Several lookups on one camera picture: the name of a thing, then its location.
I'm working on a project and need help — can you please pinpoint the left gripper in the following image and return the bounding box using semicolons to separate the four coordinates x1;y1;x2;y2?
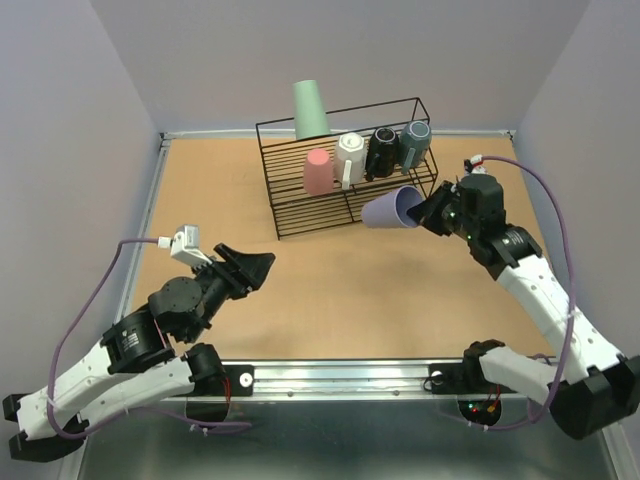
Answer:
187;241;280;341

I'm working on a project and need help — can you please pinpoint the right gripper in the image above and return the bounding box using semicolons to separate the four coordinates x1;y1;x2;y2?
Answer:
405;180;478;242

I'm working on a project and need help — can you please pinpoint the purple cup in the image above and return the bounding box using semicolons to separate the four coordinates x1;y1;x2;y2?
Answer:
361;185;424;229

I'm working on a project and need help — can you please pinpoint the black mug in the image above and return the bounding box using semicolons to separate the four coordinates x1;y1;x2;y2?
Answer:
365;127;399;182

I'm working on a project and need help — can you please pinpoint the blue-grey mug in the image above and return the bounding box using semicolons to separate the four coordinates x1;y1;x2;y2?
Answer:
398;120;432;175

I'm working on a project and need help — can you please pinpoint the white mug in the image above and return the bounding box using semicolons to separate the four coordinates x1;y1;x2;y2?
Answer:
333;132;366;191

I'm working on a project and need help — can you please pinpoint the red cup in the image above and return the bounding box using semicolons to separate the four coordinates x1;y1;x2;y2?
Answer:
303;148;334;196

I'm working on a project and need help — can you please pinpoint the green cup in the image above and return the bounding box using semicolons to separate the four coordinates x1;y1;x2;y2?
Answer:
293;80;331;140

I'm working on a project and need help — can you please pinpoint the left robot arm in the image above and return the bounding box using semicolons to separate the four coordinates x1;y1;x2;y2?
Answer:
2;237;276;463

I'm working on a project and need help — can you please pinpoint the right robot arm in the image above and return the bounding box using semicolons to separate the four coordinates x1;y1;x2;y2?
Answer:
409;174;639;440

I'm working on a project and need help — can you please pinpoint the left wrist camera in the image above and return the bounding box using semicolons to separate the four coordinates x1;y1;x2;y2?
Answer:
157;224;212;268

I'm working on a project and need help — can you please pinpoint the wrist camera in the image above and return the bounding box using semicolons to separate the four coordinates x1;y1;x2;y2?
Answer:
157;224;212;268
463;154;488;176

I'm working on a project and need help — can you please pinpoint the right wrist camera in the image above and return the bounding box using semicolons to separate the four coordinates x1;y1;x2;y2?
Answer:
463;154;488;176

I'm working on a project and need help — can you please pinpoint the black wire dish rack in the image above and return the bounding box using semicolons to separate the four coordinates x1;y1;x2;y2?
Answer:
255;97;438;239

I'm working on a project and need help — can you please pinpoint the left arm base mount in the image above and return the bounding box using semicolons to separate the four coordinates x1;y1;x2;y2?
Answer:
188;364;255;399

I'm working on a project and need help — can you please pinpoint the aluminium front rail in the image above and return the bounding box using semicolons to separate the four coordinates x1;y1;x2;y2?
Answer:
164;355;561;401

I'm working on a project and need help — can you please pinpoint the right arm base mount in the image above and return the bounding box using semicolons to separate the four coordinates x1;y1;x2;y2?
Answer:
421;359;514;395

